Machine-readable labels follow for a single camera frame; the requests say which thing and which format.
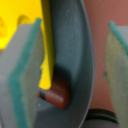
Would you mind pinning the yellow toy cheese wedge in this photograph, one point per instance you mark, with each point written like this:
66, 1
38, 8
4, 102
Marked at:
14, 13

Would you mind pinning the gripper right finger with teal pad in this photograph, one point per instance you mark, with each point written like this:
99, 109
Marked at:
116, 61

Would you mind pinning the grey frying pan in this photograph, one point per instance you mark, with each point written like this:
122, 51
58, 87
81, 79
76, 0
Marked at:
74, 60

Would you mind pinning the red-brown toy sausage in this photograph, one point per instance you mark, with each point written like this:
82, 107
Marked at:
59, 94

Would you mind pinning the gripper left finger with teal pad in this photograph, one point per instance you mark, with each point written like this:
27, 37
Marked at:
20, 73

